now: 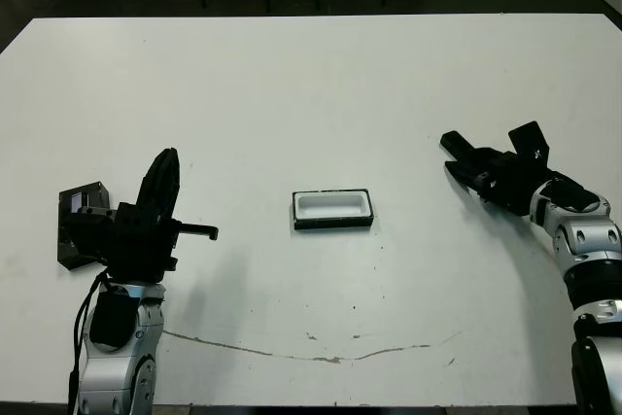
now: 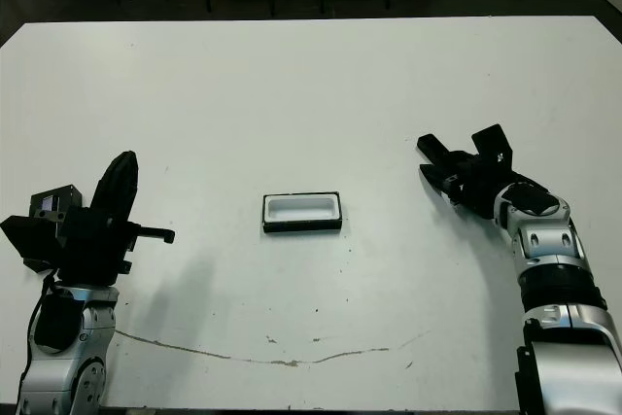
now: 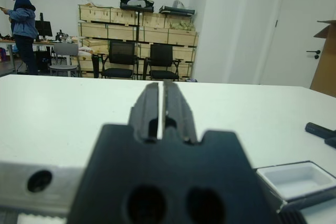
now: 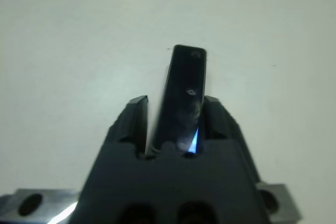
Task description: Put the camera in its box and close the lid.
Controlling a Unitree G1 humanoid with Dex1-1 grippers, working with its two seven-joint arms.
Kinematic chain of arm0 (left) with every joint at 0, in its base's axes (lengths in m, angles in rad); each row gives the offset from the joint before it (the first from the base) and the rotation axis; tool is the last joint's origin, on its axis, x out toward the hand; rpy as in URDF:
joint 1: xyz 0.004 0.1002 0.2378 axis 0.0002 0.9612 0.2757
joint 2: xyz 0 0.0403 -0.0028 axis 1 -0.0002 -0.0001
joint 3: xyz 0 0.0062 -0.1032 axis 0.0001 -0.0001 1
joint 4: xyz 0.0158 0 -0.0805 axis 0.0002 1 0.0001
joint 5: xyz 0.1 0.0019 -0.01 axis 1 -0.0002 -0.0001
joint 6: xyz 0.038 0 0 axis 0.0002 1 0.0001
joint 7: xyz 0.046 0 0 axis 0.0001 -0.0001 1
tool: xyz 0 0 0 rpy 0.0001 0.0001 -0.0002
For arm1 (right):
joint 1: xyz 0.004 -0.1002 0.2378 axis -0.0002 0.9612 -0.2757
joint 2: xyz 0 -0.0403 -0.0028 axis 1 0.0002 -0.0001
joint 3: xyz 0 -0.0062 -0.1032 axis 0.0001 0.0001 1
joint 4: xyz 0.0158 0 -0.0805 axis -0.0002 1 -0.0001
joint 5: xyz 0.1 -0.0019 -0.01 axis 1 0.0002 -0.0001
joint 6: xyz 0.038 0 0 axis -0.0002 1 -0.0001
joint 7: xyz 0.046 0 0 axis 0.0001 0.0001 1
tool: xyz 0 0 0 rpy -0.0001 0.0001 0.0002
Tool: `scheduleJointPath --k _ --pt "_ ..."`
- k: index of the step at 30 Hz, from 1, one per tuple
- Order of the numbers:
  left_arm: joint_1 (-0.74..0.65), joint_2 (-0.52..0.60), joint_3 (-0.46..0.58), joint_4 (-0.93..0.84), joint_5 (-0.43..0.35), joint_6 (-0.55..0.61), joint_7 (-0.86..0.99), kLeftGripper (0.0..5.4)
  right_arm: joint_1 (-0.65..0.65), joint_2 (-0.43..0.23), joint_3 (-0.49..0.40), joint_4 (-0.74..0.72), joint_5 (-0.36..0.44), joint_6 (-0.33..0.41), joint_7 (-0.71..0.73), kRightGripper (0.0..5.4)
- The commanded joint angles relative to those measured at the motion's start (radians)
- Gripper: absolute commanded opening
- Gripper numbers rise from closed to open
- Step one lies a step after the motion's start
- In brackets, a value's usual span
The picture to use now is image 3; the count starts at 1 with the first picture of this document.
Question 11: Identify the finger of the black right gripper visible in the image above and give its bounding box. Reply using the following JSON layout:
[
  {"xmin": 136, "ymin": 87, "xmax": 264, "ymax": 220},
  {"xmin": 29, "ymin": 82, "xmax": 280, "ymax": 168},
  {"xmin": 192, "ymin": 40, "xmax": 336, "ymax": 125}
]
[{"xmin": 324, "ymin": 136, "xmax": 336, "ymax": 149}]

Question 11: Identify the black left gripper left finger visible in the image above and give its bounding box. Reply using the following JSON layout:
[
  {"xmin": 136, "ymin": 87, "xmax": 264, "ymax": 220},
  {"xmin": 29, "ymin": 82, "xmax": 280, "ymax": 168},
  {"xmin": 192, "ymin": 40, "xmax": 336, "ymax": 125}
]
[{"xmin": 67, "ymin": 82, "xmax": 161, "ymax": 224}]

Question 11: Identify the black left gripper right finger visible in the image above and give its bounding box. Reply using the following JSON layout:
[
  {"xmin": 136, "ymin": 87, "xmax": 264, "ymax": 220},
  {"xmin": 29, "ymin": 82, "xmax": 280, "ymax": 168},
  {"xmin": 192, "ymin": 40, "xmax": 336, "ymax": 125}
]
[{"xmin": 160, "ymin": 79, "xmax": 280, "ymax": 224}]

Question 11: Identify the black phone-like camera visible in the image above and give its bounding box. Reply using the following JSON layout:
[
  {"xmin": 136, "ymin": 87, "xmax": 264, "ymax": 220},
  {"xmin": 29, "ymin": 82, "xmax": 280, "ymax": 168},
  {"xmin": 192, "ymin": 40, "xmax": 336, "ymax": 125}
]
[{"xmin": 304, "ymin": 122, "xmax": 336, "ymax": 140}]

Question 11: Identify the black box with white lining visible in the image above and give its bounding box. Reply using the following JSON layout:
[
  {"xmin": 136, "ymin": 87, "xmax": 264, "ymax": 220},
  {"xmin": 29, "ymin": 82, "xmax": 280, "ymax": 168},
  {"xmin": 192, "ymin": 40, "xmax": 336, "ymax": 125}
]
[{"xmin": 255, "ymin": 159, "xmax": 336, "ymax": 213}]

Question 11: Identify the cardboard box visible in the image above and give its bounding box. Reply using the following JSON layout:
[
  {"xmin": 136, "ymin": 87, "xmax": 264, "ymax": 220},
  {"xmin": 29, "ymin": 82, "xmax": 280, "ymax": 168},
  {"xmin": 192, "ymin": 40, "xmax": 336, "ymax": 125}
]
[{"xmin": 309, "ymin": 19, "xmax": 336, "ymax": 96}]

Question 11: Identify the wooden crate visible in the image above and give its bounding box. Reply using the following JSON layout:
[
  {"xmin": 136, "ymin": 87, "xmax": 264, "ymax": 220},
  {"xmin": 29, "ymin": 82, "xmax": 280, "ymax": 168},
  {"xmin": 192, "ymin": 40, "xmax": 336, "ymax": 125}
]
[
  {"xmin": 109, "ymin": 8, "xmax": 140, "ymax": 27},
  {"xmin": 78, "ymin": 22, "xmax": 108, "ymax": 38},
  {"xmin": 167, "ymin": 30, "xmax": 199, "ymax": 48},
  {"xmin": 138, "ymin": 27, "xmax": 169, "ymax": 44},
  {"xmin": 78, "ymin": 5, "xmax": 111, "ymax": 23},
  {"xmin": 107, "ymin": 24, "xmax": 139, "ymax": 41},
  {"xmin": 143, "ymin": 13, "xmax": 166, "ymax": 29},
  {"xmin": 164, "ymin": 15, "xmax": 196, "ymax": 32},
  {"xmin": 76, "ymin": 52, "xmax": 94, "ymax": 72},
  {"xmin": 173, "ymin": 47, "xmax": 197, "ymax": 63},
  {"xmin": 138, "ymin": 43, "xmax": 152, "ymax": 59},
  {"xmin": 80, "ymin": 37, "xmax": 110, "ymax": 54},
  {"xmin": 180, "ymin": 62, "xmax": 195, "ymax": 79}
]

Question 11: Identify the black mesh office chair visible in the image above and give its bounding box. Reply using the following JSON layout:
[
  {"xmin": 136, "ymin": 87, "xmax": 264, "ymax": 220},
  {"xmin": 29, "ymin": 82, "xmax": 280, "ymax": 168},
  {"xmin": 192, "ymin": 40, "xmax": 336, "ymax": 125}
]
[
  {"xmin": 101, "ymin": 40, "xmax": 140, "ymax": 80},
  {"xmin": 145, "ymin": 44, "xmax": 182, "ymax": 82}
]

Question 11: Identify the black stand pole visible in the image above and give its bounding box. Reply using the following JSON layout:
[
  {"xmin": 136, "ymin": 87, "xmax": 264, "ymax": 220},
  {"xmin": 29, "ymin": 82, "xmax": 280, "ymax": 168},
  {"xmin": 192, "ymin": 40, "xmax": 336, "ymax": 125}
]
[{"xmin": 134, "ymin": 11, "xmax": 142, "ymax": 42}]

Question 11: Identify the flat black case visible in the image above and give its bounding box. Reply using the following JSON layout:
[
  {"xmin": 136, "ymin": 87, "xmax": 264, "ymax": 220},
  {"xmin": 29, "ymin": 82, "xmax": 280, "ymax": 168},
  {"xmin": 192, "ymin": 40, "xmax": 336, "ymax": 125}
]
[{"xmin": 159, "ymin": 5, "xmax": 196, "ymax": 16}]

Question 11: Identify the grey chair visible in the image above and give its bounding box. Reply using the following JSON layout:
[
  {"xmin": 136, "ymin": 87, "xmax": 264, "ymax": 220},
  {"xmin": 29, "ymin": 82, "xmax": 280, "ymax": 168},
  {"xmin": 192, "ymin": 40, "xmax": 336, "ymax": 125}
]
[{"xmin": 49, "ymin": 42, "xmax": 82, "ymax": 78}]

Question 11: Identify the black bag with white window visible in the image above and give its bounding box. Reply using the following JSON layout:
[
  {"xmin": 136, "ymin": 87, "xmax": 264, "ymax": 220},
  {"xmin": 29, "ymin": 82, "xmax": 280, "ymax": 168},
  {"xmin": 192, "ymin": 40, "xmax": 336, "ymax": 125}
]
[{"xmin": 120, "ymin": 0, "xmax": 155, "ymax": 13}]

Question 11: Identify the small black desk device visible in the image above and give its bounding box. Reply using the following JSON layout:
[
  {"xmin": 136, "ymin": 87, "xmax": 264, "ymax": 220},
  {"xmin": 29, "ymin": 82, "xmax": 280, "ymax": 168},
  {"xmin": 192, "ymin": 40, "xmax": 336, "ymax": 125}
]
[{"xmin": 55, "ymin": 29, "xmax": 69, "ymax": 41}]

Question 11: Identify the black computer tower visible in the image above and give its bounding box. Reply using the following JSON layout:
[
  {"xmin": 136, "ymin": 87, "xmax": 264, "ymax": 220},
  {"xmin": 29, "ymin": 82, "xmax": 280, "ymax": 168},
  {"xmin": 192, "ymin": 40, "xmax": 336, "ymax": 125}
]
[{"xmin": 35, "ymin": 50, "xmax": 50, "ymax": 71}]

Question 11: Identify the white door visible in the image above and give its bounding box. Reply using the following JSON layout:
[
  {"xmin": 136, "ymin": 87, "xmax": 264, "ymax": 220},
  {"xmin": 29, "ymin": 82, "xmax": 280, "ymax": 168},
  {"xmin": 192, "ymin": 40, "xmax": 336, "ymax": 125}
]
[{"xmin": 258, "ymin": 0, "xmax": 336, "ymax": 88}]

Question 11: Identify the wooden desk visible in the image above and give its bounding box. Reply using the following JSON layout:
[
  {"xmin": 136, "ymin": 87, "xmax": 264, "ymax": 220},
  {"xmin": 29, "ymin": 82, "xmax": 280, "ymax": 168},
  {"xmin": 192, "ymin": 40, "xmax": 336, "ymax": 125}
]
[{"xmin": 0, "ymin": 38, "xmax": 79, "ymax": 71}]

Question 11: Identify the black computer monitor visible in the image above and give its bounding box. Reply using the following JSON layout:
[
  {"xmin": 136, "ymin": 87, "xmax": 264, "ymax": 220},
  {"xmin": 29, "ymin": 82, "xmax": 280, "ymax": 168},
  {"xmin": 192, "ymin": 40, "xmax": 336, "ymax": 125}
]
[{"xmin": 35, "ymin": 13, "xmax": 53, "ymax": 38}]

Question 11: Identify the man in blue jacket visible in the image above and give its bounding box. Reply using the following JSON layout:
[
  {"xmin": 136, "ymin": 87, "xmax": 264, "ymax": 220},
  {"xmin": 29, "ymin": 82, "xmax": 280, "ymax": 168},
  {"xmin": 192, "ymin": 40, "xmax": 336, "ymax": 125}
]
[{"xmin": 0, "ymin": 0, "xmax": 39, "ymax": 76}]

